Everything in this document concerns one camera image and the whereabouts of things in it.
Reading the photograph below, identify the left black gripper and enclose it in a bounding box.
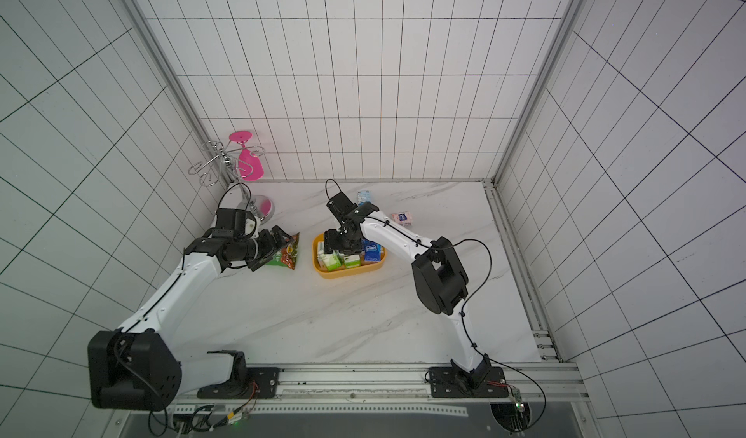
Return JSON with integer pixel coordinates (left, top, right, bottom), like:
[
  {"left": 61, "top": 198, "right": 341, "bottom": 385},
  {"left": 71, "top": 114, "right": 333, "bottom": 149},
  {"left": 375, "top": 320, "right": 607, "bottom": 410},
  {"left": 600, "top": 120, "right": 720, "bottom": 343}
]
[{"left": 231, "top": 225, "right": 295, "bottom": 272}]

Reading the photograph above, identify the green tissue pack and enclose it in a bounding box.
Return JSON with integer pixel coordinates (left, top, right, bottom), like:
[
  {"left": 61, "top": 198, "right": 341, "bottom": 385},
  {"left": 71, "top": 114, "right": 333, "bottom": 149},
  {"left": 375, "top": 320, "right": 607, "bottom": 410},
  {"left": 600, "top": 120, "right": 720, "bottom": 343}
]
[
  {"left": 340, "top": 253, "right": 363, "bottom": 269},
  {"left": 324, "top": 253, "right": 344, "bottom": 272}
]

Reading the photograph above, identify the dark blue tissue pack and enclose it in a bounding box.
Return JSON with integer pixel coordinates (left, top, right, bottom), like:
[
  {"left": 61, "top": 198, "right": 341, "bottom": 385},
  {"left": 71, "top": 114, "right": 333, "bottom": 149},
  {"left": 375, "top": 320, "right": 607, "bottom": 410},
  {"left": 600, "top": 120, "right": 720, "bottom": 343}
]
[{"left": 363, "top": 240, "right": 382, "bottom": 264}]

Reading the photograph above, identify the yellow plastic storage box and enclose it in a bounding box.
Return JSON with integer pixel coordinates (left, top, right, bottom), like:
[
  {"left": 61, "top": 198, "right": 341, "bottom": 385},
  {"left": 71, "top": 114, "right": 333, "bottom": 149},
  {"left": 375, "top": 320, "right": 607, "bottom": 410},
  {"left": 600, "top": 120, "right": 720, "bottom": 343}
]
[{"left": 313, "top": 234, "right": 387, "bottom": 279}]

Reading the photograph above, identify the light blue tissue pack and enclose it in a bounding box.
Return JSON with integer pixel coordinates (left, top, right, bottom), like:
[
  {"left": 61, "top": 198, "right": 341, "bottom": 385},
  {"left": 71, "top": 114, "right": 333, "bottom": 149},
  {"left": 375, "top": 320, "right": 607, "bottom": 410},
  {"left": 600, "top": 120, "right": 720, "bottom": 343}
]
[{"left": 357, "top": 189, "right": 372, "bottom": 205}]

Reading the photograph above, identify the pink tissue pack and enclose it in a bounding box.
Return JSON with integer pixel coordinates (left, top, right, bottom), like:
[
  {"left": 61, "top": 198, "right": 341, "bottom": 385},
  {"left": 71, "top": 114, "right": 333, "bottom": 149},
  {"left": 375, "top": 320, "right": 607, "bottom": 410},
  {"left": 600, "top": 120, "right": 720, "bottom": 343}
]
[{"left": 392, "top": 212, "right": 413, "bottom": 227}]

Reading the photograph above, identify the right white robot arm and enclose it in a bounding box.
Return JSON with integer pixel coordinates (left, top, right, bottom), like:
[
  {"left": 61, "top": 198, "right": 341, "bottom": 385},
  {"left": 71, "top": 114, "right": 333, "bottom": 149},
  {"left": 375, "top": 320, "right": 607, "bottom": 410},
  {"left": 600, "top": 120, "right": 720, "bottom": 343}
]
[{"left": 324, "top": 193, "right": 511, "bottom": 398}]

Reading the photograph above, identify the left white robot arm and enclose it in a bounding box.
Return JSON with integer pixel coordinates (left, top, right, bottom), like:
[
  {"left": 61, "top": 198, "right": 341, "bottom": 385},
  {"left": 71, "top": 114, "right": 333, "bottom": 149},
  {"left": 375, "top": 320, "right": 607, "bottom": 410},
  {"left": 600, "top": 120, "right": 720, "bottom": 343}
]
[{"left": 87, "top": 209, "right": 293, "bottom": 412}]

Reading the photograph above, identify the green red chips bag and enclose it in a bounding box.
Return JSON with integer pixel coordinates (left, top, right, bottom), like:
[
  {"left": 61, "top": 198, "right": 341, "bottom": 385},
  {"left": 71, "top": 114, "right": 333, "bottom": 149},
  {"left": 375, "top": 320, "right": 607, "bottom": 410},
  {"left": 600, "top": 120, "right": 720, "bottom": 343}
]
[{"left": 266, "top": 233, "right": 300, "bottom": 270}]

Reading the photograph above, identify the pink wine glass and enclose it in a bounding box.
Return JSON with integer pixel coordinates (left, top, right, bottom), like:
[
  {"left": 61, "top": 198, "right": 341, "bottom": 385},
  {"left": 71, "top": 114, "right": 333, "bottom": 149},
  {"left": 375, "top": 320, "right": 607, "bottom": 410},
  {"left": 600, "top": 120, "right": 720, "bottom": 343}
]
[{"left": 228, "top": 130, "right": 264, "bottom": 181}]

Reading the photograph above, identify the chrome glass rack stand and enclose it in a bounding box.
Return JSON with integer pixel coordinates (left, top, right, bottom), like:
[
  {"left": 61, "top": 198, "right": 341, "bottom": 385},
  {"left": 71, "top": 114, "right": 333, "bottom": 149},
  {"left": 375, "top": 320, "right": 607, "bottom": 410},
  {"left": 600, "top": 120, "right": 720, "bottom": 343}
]
[{"left": 188, "top": 140, "right": 275, "bottom": 223}]

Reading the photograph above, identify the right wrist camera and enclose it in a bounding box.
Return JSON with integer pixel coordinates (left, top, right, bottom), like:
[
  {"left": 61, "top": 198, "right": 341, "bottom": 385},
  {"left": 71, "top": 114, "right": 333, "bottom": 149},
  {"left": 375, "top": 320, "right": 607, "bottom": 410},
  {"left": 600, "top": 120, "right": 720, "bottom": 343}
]
[{"left": 326, "top": 191, "right": 357, "bottom": 224}]

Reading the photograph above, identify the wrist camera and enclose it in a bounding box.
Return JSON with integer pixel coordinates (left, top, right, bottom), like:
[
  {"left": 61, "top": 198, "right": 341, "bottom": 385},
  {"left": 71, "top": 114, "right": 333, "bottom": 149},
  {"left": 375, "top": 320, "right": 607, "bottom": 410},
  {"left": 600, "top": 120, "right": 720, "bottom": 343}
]
[
  {"left": 326, "top": 191, "right": 357, "bottom": 224},
  {"left": 213, "top": 208, "right": 249, "bottom": 238}
]

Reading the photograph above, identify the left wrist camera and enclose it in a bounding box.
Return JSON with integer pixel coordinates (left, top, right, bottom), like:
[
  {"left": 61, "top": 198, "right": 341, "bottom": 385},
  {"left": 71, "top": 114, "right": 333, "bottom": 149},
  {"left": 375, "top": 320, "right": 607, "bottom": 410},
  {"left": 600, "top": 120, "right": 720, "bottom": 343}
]
[{"left": 213, "top": 208, "right": 249, "bottom": 238}]

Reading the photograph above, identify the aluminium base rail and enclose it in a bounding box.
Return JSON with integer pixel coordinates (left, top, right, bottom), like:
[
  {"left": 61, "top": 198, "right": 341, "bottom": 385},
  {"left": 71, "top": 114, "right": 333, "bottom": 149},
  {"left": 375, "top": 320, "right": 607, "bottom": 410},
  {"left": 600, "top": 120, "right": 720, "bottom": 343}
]
[{"left": 167, "top": 363, "right": 590, "bottom": 419}]

